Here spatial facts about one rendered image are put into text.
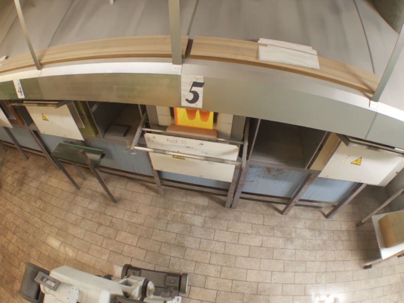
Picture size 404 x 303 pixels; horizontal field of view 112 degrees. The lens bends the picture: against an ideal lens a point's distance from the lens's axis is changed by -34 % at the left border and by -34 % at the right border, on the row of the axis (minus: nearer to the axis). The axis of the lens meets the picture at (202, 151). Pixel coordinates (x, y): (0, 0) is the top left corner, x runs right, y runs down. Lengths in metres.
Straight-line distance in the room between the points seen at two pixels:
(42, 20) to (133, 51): 1.01
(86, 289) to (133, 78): 0.82
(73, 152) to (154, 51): 1.54
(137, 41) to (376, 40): 1.19
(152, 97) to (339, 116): 0.80
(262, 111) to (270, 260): 1.63
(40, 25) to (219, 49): 1.31
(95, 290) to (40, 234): 2.15
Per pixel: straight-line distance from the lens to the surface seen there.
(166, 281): 1.85
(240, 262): 2.09
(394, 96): 1.14
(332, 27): 1.12
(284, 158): 1.64
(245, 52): 0.81
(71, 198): 2.76
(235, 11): 1.01
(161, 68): 0.85
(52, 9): 1.75
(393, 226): 2.58
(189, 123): 1.45
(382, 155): 1.58
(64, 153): 2.24
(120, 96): 0.98
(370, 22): 1.37
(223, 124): 1.30
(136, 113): 1.99
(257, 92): 0.81
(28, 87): 1.48
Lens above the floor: 2.03
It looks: 49 degrees down
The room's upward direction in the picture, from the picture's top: 1 degrees clockwise
